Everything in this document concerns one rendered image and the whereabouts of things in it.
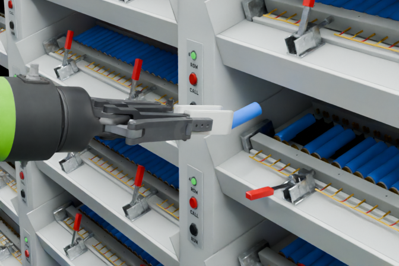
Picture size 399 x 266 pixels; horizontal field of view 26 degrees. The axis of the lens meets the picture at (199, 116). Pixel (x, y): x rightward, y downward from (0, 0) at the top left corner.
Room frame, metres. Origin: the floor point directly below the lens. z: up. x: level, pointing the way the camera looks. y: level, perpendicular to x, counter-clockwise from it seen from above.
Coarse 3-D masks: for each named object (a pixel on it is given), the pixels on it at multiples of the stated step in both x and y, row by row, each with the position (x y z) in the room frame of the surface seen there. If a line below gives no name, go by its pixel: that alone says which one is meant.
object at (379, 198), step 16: (256, 144) 1.13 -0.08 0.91; (272, 144) 1.11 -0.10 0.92; (256, 160) 1.11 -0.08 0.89; (288, 160) 1.07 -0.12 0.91; (304, 160) 1.05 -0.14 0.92; (320, 160) 1.04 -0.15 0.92; (320, 176) 1.02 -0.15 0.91; (336, 176) 0.99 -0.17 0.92; (352, 176) 0.98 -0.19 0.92; (336, 192) 0.98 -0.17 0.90; (352, 192) 0.97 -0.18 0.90; (368, 192) 0.94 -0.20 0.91; (384, 192) 0.93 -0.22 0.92; (384, 208) 0.92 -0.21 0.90
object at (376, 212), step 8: (256, 152) 1.13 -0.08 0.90; (264, 160) 1.11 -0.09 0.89; (272, 160) 1.10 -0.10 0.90; (280, 168) 1.08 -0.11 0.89; (288, 168) 1.07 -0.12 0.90; (320, 184) 1.01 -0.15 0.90; (352, 200) 0.96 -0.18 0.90; (368, 208) 0.94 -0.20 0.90; (376, 208) 0.94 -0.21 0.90; (392, 216) 0.91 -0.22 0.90
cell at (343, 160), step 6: (366, 138) 1.07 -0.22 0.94; (372, 138) 1.06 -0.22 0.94; (360, 144) 1.05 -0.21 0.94; (366, 144) 1.05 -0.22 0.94; (372, 144) 1.06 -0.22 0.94; (354, 150) 1.05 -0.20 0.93; (360, 150) 1.05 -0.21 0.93; (342, 156) 1.04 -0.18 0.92; (348, 156) 1.04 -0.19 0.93; (354, 156) 1.04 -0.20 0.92; (336, 162) 1.03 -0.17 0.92; (342, 162) 1.03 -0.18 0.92; (348, 162) 1.03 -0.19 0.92
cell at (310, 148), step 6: (336, 126) 1.11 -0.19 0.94; (324, 132) 1.11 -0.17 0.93; (330, 132) 1.10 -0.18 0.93; (336, 132) 1.11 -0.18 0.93; (318, 138) 1.10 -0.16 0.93; (324, 138) 1.10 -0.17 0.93; (330, 138) 1.10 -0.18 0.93; (306, 144) 1.09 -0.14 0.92; (312, 144) 1.09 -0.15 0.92; (318, 144) 1.09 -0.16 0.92; (306, 150) 1.08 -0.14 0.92; (312, 150) 1.08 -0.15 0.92
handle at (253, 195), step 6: (294, 180) 1.01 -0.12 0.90; (276, 186) 1.00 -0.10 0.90; (282, 186) 1.00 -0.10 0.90; (288, 186) 1.00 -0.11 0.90; (246, 192) 0.97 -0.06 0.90; (252, 192) 0.97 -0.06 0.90; (258, 192) 0.97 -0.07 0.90; (264, 192) 0.98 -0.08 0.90; (270, 192) 0.98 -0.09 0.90; (252, 198) 0.97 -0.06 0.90; (258, 198) 0.97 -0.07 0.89
